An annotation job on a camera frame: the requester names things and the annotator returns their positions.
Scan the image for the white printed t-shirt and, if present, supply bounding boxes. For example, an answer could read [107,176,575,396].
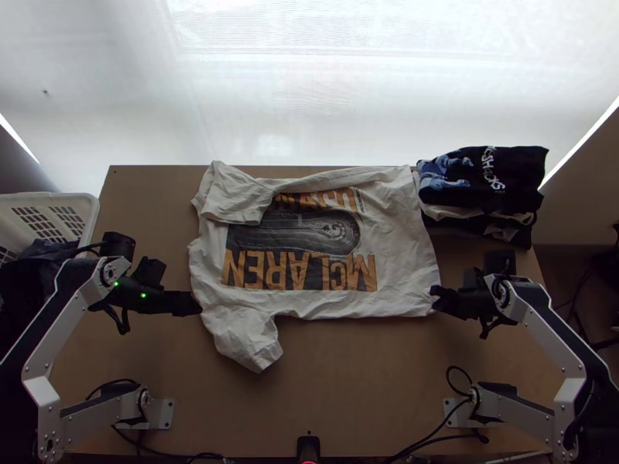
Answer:
[187,160,441,374]

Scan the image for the pile of folded clothes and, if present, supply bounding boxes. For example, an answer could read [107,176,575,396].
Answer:
[416,144,550,251]

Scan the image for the white laundry basket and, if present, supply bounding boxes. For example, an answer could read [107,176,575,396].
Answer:
[0,192,101,265]

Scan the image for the black cable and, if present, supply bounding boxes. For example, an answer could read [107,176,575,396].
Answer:
[109,308,133,336]
[444,365,480,403]
[477,309,505,340]
[115,424,233,464]
[386,419,487,464]

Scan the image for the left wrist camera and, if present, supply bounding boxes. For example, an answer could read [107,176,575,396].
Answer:
[131,257,168,291]

